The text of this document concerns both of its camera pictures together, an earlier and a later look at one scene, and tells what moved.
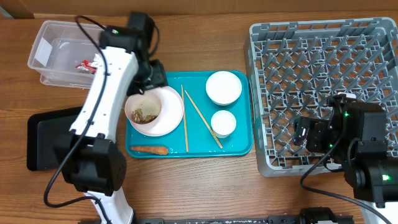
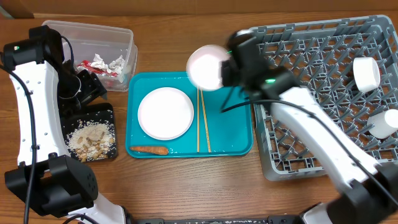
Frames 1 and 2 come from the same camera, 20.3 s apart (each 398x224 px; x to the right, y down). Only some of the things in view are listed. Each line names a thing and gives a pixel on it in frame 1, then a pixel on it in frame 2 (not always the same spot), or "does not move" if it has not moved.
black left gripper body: (151, 76) → (74, 91)
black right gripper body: (318, 137) → (234, 73)
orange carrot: (155, 150) does not move
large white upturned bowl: (223, 88) → (366, 73)
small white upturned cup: (223, 123) → (385, 123)
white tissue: (97, 61) does not move
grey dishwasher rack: (296, 66) does not move
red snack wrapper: (86, 65) does not move
